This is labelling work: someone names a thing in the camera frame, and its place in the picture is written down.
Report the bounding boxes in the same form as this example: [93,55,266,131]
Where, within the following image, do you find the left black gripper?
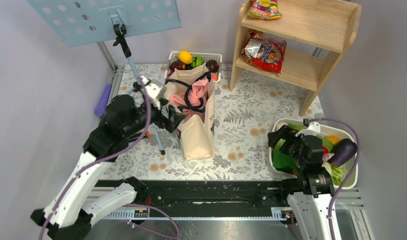
[126,97,187,136]

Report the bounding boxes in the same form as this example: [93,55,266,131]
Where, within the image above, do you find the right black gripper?
[266,124,306,168]

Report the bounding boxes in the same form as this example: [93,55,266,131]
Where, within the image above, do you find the beige canvas tote bag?
[164,65,216,160]

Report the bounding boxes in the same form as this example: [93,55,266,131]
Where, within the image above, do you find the pink plastic grocery bag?
[166,77,209,122]

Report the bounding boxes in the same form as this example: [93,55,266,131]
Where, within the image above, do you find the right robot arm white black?
[268,125,341,240]

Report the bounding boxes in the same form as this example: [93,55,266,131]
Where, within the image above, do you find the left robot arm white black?
[30,94,185,240]

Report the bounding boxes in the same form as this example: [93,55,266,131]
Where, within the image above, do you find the yellow orange pepper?
[325,135,341,146]

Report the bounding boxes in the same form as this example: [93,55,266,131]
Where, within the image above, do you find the purple eggplant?
[328,138,358,167]

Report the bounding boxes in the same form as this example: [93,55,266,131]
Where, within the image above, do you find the white vegetable bin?
[267,118,358,190]

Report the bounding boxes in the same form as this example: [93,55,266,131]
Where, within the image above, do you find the white perforated fruit basket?
[163,51,223,90]

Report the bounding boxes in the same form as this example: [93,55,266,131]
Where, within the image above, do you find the dark red plum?
[205,59,220,73]

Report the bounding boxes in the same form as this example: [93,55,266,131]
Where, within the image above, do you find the wooden two-tier shelf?
[229,0,362,117]

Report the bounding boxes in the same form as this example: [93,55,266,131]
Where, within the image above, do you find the red snack bag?
[241,29,287,74]

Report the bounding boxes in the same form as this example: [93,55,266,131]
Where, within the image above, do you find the light blue music stand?
[26,0,184,157]

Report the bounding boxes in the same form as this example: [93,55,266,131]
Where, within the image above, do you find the colourful snack bag top shelf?
[247,0,283,20]

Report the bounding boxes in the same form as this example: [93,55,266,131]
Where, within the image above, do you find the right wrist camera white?
[295,121,321,137]

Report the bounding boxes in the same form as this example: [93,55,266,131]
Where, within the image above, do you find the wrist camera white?
[295,121,321,137]
[139,76,166,110]

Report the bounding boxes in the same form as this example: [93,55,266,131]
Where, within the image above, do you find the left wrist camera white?
[139,76,166,110]

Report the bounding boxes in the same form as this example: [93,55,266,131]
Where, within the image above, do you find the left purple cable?
[37,79,153,240]

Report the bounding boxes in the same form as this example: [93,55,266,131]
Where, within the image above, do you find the purple handle tool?
[94,84,112,117]

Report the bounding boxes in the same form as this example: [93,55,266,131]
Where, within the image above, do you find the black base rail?
[96,177,302,219]

